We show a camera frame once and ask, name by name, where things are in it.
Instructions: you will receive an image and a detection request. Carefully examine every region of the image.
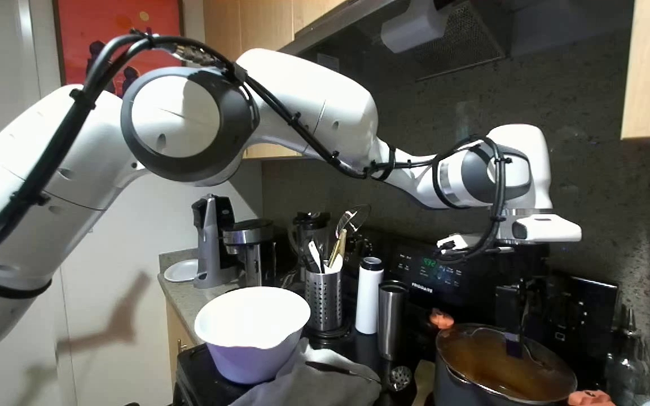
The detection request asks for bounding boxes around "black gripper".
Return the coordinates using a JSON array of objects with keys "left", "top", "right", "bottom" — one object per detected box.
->
[{"left": 493, "top": 252, "right": 547, "bottom": 332}]

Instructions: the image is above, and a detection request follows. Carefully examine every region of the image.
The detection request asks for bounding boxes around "dark pot with red handles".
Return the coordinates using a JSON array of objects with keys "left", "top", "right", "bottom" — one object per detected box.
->
[{"left": 429, "top": 312, "right": 615, "bottom": 406}]

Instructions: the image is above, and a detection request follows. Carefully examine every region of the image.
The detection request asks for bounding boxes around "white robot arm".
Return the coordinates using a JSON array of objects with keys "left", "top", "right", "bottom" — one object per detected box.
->
[{"left": 0, "top": 32, "right": 583, "bottom": 340}]

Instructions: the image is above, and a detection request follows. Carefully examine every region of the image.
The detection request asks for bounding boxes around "black stove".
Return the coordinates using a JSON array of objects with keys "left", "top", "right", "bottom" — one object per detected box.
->
[{"left": 173, "top": 242, "right": 615, "bottom": 406}]

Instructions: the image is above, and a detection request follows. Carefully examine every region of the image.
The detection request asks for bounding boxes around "stainless steel tumbler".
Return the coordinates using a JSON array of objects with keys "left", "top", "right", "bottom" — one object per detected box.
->
[{"left": 380, "top": 279, "right": 405, "bottom": 360}]

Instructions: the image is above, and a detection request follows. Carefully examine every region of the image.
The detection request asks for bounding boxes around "wooden spatula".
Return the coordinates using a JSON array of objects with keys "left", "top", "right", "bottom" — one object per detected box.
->
[{"left": 411, "top": 360, "right": 436, "bottom": 406}]

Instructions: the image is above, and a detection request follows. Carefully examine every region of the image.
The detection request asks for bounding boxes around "dark glass bottle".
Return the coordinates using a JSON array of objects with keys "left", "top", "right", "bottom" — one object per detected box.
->
[{"left": 610, "top": 307, "right": 644, "bottom": 406}]

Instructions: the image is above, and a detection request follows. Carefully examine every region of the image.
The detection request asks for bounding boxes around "white bottle black cap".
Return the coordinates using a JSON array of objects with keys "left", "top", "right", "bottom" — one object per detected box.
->
[{"left": 354, "top": 258, "right": 383, "bottom": 336}]

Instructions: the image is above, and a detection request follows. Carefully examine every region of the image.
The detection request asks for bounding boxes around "perforated steel utensil holder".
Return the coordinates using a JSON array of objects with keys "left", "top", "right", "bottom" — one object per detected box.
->
[{"left": 304, "top": 273, "right": 343, "bottom": 336}]

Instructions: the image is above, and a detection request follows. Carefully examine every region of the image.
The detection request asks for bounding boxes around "grey cloth towel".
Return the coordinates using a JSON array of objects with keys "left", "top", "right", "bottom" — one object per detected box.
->
[{"left": 228, "top": 345, "right": 382, "bottom": 406}]

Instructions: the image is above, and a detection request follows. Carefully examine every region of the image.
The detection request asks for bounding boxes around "black range hood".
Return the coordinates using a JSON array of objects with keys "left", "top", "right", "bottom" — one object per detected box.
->
[{"left": 287, "top": 0, "right": 635, "bottom": 76}]

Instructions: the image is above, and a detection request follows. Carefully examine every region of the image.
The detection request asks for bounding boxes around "large white mixing bowl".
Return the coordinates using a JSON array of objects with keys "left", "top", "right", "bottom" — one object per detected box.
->
[{"left": 191, "top": 286, "right": 311, "bottom": 383}]

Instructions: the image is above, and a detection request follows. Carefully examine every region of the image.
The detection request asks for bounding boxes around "grey coffee maker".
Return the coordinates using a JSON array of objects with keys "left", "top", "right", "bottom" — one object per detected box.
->
[{"left": 191, "top": 195, "right": 276, "bottom": 288}]

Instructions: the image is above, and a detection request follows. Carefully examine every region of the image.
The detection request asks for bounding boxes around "red framed painting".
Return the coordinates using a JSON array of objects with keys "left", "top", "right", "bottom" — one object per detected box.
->
[{"left": 52, "top": 0, "right": 183, "bottom": 84}]

